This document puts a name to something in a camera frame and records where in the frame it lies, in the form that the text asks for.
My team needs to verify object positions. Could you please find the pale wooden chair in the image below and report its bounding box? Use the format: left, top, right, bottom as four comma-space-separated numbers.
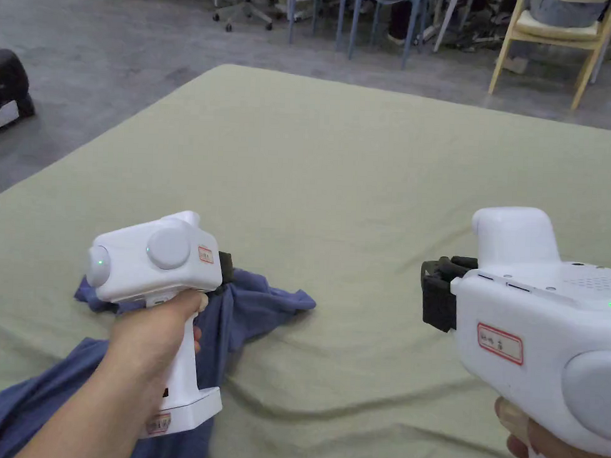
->
487, 0, 611, 113

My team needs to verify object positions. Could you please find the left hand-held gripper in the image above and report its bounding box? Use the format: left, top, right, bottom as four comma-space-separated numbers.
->
81, 207, 236, 442

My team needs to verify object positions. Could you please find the person's left hand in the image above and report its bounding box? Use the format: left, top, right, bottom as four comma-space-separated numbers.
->
94, 287, 210, 440

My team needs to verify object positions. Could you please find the bed with pale green sheet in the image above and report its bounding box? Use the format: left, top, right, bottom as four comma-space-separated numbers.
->
0, 55, 611, 458

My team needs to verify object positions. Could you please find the dark blue shirt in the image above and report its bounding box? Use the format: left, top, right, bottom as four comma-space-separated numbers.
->
0, 260, 318, 458

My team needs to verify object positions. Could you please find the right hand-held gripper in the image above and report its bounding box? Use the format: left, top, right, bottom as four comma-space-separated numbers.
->
415, 204, 611, 458

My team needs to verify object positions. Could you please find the office chair with wheeled base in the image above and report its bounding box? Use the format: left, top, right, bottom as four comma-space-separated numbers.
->
211, 0, 275, 34

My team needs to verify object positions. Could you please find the blue-grey plastic chair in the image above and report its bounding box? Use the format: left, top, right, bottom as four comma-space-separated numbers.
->
285, 0, 430, 72

